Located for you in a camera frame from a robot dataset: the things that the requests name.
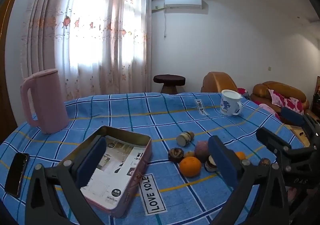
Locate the pink electric kettle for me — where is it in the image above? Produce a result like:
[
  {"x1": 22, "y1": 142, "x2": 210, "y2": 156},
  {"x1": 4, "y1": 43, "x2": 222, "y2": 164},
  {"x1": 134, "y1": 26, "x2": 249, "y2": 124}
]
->
[{"x1": 20, "y1": 68, "x2": 70, "y2": 135}]

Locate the black smartphone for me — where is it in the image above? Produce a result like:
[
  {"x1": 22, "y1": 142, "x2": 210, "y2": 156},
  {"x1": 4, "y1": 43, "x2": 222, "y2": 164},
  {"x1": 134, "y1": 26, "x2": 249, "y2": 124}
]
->
[{"x1": 4, "y1": 153, "x2": 30, "y2": 198}]

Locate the brown leather sofa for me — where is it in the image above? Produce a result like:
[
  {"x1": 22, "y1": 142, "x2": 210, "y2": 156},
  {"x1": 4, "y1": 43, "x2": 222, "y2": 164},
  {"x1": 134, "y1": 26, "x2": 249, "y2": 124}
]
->
[{"x1": 250, "y1": 81, "x2": 310, "y2": 115}]

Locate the dark round stool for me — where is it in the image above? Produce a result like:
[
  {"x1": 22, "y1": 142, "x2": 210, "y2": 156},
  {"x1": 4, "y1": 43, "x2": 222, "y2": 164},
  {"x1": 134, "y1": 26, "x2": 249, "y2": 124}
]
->
[{"x1": 153, "y1": 74, "x2": 186, "y2": 94}]

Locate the printed paper sheet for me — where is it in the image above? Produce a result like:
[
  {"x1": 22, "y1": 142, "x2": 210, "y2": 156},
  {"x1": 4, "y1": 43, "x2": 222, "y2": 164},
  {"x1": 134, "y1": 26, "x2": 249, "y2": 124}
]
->
[{"x1": 80, "y1": 136, "x2": 147, "y2": 209}]

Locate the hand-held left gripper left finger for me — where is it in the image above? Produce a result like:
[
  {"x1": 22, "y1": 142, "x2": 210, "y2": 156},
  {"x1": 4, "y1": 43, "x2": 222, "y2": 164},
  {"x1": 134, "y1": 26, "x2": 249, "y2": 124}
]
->
[{"x1": 25, "y1": 137, "x2": 110, "y2": 225}]

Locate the pink metal tin box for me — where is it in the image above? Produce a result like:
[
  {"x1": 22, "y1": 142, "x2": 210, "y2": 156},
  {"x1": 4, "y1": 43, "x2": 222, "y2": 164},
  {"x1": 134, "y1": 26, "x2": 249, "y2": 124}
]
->
[{"x1": 55, "y1": 126, "x2": 152, "y2": 218}]

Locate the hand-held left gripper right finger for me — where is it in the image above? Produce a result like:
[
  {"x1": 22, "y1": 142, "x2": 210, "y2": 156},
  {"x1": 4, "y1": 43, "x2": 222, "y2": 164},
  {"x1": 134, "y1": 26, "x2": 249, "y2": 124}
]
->
[{"x1": 207, "y1": 136, "x2": 292, "y2": 225}]

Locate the white enamel mug blue print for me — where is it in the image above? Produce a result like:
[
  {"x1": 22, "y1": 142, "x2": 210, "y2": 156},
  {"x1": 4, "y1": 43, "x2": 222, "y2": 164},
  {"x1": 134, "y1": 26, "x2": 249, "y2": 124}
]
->
[{"x1": 220, "y1": 89, "x2": 243, "y2": 116}]

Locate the small cylindrical jar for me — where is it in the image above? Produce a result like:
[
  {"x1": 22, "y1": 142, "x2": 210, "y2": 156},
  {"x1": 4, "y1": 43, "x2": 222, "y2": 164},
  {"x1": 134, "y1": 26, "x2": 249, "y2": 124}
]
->
[{"x1": 176, "y1": 131, "x2": 195, "y2": 146}]

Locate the purple round fruit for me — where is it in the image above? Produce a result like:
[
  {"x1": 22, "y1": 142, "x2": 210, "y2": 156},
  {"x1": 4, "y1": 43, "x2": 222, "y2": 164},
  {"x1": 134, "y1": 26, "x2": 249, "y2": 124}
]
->
[{"x1": 194, "y1": 140, "x2": 211, "y2": 163}]

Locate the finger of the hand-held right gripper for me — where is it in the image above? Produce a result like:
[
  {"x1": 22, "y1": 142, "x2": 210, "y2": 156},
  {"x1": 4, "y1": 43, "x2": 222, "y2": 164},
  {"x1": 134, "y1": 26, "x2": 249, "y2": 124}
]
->
[
  {"x1": 280, "y1": 107, "x2": 320, "y2": 146},
  {"x1": 255, "y1": 127, "x2": 292, "y2": 152}
]

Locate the white air conditioner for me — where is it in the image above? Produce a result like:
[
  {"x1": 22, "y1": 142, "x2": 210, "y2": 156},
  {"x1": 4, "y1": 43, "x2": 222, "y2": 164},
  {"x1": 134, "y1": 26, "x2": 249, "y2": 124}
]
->
[{"x1": 164, "y1": 0, "x2": 202, "y2": 10}]

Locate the sheer floral curtain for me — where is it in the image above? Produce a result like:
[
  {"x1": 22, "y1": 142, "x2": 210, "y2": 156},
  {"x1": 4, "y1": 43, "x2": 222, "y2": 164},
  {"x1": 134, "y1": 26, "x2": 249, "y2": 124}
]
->
[{"x1": 21, "y1": 0, "x2": 153, "y2": 101}]

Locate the air conditioner cable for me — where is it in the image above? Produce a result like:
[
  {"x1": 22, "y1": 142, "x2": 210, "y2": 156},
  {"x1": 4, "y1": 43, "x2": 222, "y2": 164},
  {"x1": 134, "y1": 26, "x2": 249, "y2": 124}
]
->
[{"x1": 163, "y1": 8, "x2": 168, "y2": 39}]

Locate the brown wooden door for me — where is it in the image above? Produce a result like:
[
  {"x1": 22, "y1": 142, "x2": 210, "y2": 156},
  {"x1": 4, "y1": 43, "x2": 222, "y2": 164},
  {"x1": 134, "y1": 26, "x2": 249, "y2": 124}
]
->
[{"x1": 0, "y1": 0, "x2": 18, "y2": 140}]

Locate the blue checked tablecloth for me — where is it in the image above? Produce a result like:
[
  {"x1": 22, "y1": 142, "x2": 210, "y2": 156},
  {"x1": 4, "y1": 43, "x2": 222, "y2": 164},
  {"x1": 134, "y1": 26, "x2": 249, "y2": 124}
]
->
[{"x1": 0, "y1": 92, "x2": 304, "y2": 225}]

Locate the pink floral blanket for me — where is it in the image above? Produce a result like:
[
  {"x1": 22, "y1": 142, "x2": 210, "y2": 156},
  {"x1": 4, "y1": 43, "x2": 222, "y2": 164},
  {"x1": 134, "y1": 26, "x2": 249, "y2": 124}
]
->
[{"x1": 269, "y1": 88, "x2": 304, "y2": 115}]

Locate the large orange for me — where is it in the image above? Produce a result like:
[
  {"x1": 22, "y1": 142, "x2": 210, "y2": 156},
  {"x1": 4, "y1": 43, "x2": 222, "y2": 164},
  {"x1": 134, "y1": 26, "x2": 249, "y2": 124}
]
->
[{"x1": 179, "y1": 157, "x2": 202, "y2": 177}]

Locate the dark brown mangosteen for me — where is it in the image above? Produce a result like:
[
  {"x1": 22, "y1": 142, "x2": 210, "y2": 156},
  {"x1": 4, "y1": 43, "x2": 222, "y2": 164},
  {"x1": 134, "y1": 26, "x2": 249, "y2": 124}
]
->
[{"x1": 168, "y1": 148, "x2": 185, "y2": 164}]

